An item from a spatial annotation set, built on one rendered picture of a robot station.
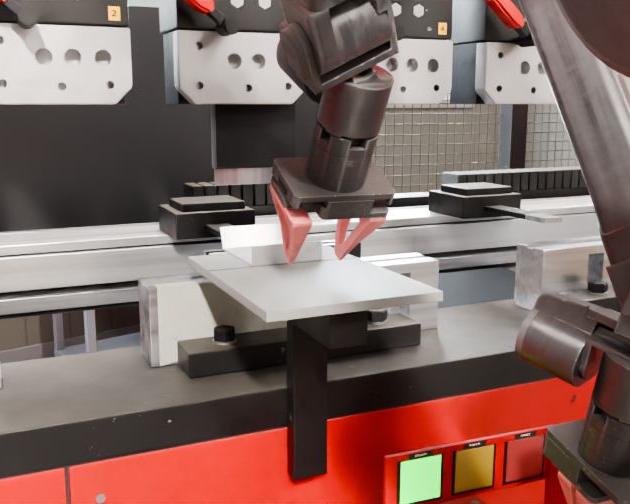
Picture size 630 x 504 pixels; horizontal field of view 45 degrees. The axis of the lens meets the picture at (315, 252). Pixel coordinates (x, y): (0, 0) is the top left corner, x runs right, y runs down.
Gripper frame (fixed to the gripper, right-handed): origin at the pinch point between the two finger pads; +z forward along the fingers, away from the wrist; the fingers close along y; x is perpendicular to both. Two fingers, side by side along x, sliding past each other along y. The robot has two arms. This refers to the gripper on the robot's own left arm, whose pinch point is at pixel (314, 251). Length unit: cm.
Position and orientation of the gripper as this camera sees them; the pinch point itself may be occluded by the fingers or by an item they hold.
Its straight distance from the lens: 76.2
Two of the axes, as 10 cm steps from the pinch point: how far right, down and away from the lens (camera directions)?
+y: -9.1, 0.7, -4.0
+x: 3.5, 6.3, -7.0
